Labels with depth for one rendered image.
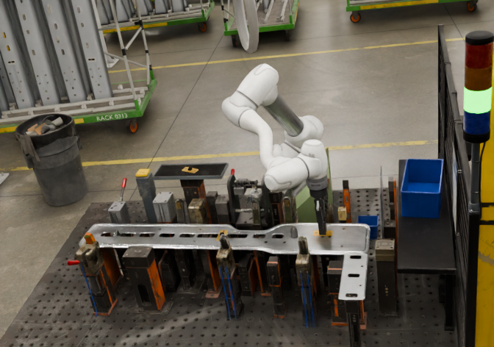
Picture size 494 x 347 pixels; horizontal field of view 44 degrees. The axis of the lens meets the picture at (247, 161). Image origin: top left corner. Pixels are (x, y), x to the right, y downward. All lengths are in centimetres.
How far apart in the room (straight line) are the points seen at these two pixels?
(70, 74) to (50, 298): 406
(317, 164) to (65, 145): 322
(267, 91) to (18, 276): 270
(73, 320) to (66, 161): 252
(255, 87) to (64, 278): 144
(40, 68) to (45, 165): 190
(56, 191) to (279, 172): 340
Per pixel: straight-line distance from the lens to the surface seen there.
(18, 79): 725
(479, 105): 172
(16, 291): 477
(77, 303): 323
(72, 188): 557
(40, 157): 543
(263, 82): 291
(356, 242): 272
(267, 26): 879
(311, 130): 336
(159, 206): 303
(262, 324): 282
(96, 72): 694
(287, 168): 245
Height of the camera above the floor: 259
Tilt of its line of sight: 27 degrees down
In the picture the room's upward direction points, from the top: 9 degrees counter-clockwise
